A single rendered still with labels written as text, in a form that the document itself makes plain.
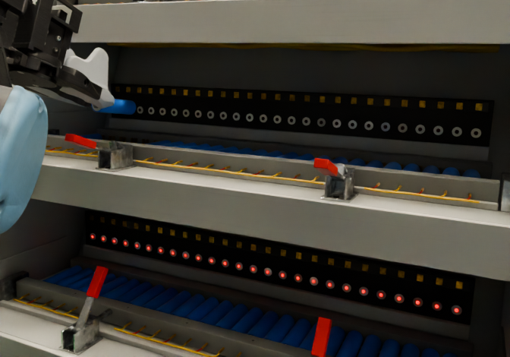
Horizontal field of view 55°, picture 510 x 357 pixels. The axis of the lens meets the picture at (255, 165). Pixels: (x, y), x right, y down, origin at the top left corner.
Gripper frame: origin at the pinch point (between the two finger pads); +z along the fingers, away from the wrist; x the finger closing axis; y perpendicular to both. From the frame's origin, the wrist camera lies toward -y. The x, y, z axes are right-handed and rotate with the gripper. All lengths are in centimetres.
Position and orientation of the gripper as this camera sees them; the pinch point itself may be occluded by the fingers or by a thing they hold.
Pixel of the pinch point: (96, 105)
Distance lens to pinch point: 61.5
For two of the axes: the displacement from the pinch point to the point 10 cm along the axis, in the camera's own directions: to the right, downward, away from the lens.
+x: -9.1, -1.0, 4.0
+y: 1.7, -9.8, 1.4
